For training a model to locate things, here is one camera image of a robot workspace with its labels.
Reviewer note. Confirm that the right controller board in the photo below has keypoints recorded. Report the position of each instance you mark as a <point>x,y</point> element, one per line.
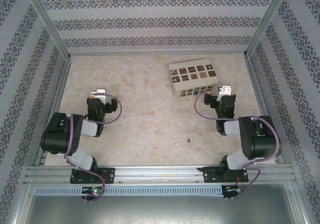
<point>230,188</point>

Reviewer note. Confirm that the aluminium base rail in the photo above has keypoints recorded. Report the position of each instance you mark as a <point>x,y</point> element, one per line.
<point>155,175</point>

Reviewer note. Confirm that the aluminium back rail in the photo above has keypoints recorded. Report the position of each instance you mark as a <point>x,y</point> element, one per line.
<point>157,54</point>

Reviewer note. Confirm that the aluminium side rail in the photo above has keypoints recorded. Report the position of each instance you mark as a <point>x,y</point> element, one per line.
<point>255,84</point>

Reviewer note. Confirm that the right black mount plate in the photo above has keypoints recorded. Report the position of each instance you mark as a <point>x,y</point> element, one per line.
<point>210,175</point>

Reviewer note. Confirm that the controller board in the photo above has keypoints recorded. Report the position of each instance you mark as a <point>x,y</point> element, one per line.
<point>87,190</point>
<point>230,188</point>

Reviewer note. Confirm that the small blue padlock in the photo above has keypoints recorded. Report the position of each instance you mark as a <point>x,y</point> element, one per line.
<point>196,92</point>

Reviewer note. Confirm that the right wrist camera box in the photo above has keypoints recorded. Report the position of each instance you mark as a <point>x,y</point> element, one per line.
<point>224,91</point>

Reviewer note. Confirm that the aluminium frame post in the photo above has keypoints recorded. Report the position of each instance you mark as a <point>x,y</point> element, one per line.
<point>43,16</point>
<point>268,16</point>

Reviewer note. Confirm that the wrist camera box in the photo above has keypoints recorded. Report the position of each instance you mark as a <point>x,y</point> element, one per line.
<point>101,94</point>
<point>224,91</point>

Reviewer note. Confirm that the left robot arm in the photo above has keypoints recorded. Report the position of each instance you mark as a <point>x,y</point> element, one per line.
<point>57,139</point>

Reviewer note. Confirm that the left controller board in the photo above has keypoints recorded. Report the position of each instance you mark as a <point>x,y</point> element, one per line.
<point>87,190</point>

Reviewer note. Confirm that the grey metal panel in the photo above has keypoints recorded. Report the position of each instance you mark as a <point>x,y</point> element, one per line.
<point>160,211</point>

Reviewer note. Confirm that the black mount plate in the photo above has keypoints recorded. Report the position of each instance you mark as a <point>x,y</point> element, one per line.
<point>110,175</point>
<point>210,175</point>

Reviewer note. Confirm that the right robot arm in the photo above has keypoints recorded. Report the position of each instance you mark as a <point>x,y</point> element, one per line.
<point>265,146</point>

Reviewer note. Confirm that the left black mount plate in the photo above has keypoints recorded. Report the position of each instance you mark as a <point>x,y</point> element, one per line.
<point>110,175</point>

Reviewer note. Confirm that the white patterned box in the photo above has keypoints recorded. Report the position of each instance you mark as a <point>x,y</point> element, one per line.
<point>192,74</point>

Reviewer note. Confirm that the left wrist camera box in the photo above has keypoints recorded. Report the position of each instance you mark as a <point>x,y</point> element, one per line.
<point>101,94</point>

